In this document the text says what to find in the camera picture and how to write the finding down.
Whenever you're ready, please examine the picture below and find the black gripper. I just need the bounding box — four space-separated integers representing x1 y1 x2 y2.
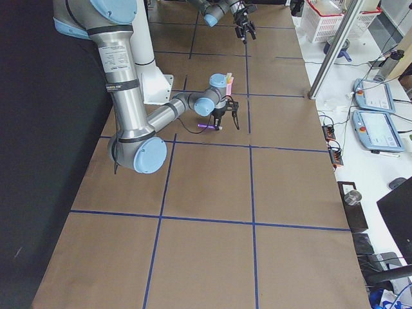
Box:
212 108 227 131
234 11 256 44

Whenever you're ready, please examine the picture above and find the near blue teach pendant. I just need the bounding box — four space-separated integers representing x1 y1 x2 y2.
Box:
352 110 405 153

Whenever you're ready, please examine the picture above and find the pink mesh pen holder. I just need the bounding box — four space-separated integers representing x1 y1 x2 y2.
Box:
226 80 233 96

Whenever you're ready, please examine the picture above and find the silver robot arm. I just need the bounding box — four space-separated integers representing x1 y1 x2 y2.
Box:
188 0 257 44
53 1 227 174

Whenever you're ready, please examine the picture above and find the purple highlighter pen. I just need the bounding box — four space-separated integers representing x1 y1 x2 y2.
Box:
197 124 215 130

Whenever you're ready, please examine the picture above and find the aluminium frame post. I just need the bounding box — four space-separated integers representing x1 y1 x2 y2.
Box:
308 0 364 100

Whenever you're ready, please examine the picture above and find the far blue teach pendant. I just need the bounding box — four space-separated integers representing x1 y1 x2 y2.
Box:
353 79 395 114

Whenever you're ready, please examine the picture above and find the white pillar with base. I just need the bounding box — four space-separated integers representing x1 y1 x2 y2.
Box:
130 0 174 105

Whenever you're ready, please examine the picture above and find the white plastic basket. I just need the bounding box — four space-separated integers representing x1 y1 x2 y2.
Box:
300 1 382 43

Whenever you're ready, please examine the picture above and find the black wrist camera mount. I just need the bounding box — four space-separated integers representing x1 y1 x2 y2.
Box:
226 99 239 117

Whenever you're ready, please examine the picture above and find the blue teach pendant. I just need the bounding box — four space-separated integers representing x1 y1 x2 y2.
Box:
352 110 405 153
353 79 395 114

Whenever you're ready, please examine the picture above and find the blue saucepan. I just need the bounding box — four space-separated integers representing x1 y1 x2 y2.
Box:
323 35 353 62

